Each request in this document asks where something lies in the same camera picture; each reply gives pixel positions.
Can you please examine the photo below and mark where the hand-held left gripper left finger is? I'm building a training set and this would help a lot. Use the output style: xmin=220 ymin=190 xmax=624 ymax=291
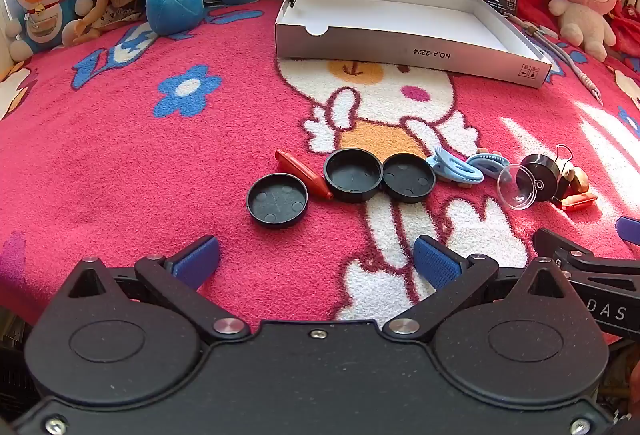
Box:
xmin=66 ymin=235 xmax=252 ymax=344

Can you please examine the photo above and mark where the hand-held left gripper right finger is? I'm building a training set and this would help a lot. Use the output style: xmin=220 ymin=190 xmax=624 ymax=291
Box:
xmin=381 ymin=235 xmax=572 ymax=344

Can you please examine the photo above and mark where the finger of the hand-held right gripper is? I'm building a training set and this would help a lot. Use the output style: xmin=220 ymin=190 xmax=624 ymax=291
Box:
xmin=531 ymin=227 xmax=640 ymax=284
xmin=615 ymin=216 xmax=640 ymax=247

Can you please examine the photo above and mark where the black binder clip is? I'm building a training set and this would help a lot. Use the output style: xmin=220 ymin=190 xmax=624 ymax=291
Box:
xmin=552 ymin=144 xmax=577 ymax=206

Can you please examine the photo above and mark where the black round lid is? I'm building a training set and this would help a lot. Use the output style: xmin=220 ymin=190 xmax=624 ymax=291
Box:
xmin=246 ymin=173 xmax=309 ymax=230
xmin=323 ymin=148 xmax=385 ymax=203
xmin=382 ymin=152 xmax=437 ymax=204

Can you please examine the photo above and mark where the white cardboard box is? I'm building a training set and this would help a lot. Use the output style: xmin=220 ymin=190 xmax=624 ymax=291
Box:
xmin=274 ymin=0 xmax=554 ymax=90

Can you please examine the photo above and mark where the orange plastic clip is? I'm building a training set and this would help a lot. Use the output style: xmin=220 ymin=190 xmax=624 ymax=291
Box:
xmin=560 ymin=192 xmax=599 ymax=212

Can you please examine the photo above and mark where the brown wooden piece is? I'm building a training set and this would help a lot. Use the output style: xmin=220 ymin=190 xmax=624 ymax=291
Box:
xmin=567 ymin=166 xmax=590 ymax=196

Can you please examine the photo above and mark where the light blue hair clip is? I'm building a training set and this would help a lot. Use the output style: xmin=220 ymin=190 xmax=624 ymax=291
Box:
xmin=467 ymin=150 xmax=511 ymax=176
xmin=425 ymin=146 xmax=485 ymax=186

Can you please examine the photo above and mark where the black round cap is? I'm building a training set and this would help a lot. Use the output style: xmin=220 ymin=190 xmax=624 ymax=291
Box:
xmin=520 ymin=154 xmax=562 ymax=202

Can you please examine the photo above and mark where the clear plastic dome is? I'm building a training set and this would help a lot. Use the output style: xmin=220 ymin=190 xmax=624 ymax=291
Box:
xmin=497 ymin=163 xmax=545 ymax=211

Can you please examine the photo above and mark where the cartoon printed fleece blanket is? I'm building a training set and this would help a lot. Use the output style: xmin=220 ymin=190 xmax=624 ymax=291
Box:
xmin=0 ymin=0 xmax=640 ymax=322

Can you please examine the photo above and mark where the red plastic whistle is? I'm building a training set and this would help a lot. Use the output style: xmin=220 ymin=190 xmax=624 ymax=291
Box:
xmin=274 ymin=148 xmax=335 ymax=201

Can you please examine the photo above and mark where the grey phone lanyard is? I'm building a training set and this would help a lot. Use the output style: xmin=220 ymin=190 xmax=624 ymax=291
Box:
xmin=505 ymin=12 xmax=605 ymax=106

